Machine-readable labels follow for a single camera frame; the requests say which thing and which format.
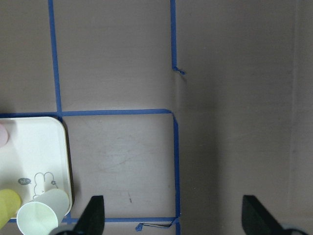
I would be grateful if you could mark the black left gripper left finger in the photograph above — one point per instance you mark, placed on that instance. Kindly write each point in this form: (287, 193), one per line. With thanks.
(92, 220)

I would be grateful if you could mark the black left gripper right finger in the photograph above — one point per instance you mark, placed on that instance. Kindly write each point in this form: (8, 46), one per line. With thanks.
(256, 220)

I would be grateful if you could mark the pale green plastic cup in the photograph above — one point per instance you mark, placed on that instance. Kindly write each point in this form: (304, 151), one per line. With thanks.
(44, 213)

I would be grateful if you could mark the yellow plastic cup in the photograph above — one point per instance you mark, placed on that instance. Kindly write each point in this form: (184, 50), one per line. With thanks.
(10, 202)

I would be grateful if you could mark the pink plastic cup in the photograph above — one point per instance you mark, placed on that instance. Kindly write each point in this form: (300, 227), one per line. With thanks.
(3, 136)

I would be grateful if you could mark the white rabbit print tray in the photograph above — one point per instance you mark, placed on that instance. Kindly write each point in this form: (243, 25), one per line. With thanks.
(35, 157)

